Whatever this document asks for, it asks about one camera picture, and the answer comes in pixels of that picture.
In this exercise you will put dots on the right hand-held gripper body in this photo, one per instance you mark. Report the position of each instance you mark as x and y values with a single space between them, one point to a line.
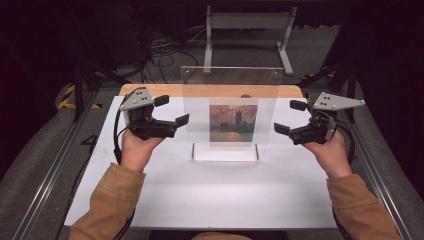
316 128

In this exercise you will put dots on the yellow black floor tape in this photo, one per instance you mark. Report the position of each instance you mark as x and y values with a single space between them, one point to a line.
316 75
66 100

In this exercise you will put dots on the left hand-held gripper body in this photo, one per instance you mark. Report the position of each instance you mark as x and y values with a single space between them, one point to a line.
146 125

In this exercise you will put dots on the person's left hand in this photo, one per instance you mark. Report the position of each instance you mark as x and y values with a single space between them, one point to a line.
136 151

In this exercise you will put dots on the clear acrylic picture frame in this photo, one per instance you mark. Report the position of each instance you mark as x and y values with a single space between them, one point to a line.
230 83

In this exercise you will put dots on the wooden table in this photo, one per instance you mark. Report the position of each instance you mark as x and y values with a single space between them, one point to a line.
160 90

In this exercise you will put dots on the white board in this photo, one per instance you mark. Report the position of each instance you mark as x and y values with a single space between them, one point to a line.
233 193

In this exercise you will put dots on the picture card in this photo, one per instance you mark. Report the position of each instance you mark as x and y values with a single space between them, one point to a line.
233 123

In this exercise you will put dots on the aluminium rail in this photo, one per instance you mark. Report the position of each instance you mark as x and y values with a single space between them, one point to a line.
376 180
50 173

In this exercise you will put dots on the black metal stand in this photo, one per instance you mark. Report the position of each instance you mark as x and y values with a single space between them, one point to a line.
79 90
350 80

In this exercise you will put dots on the person's lap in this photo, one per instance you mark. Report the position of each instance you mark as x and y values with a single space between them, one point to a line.
220 236

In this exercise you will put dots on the person's right hand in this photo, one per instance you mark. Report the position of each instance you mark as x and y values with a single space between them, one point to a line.
330 156

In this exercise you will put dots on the white metal stand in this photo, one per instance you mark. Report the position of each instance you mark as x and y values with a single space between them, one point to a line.
250 20

